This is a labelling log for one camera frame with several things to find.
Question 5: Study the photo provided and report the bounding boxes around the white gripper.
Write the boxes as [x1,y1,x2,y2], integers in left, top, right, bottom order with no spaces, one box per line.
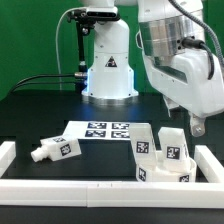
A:
[136,31,224,137]

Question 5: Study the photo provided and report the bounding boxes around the white round stool seat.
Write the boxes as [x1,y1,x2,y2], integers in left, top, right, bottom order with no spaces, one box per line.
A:
[136,151,197,182]

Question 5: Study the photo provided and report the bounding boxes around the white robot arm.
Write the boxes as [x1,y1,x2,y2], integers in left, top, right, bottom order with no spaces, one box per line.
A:
[81,0,224,137]

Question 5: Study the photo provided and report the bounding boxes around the white marker tag sheet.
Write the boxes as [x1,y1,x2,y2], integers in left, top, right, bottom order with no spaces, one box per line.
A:
[63,120,152,142]

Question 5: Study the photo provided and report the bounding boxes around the black cables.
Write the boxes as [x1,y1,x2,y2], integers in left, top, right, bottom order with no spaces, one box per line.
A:
[9,73,88,94]

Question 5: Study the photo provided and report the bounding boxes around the grey cable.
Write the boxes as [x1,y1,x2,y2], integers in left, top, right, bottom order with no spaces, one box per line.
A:
[54,7,88,91]

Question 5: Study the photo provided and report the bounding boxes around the white U-shaped frame fence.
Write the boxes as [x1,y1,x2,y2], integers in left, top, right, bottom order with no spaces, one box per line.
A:
[0,141,224,209]

